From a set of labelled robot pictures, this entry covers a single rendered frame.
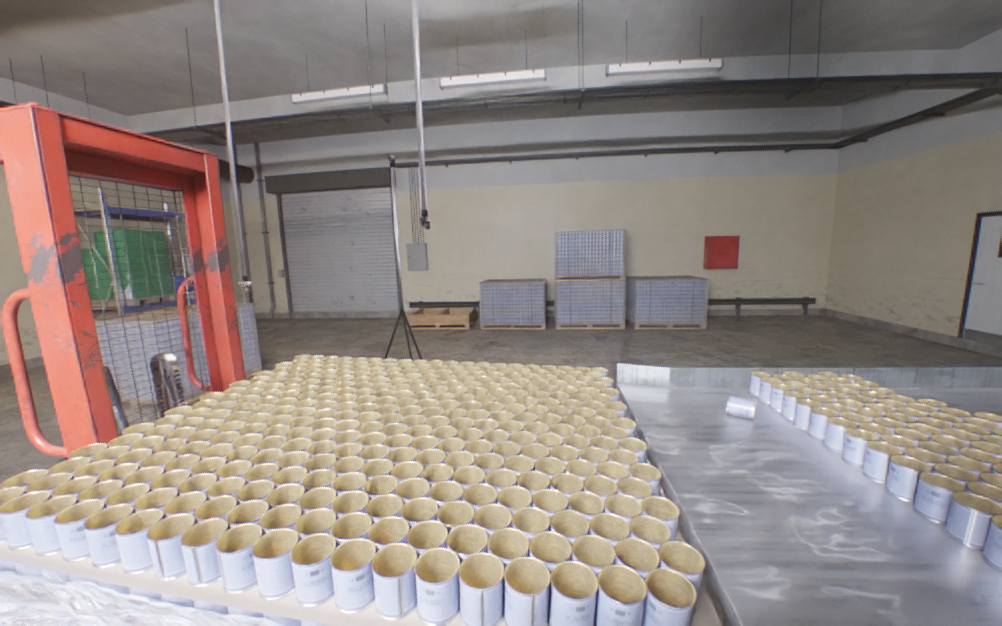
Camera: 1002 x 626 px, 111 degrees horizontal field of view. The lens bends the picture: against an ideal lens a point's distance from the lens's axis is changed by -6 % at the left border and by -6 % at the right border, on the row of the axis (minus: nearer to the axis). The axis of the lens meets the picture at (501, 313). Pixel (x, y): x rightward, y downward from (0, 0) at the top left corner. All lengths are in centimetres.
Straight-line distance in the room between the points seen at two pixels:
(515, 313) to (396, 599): 746
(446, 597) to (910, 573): 81
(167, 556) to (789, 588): 106
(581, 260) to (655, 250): 254
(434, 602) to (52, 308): 126
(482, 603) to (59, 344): 131
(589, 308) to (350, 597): 759
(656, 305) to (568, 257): 206
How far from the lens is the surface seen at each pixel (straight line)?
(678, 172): 1019
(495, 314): 804
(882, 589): 99
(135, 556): 97
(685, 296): 840
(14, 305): 167
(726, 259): 1023
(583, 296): 799
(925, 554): 112
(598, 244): 795
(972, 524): 117
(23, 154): 156
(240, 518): 93
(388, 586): 69
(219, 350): 195
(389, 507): 85
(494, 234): 964
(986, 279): 907
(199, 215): 193
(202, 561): 87
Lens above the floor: 165
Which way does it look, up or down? 9 degrees down
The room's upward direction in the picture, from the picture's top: 2 degrees counter-clockwise
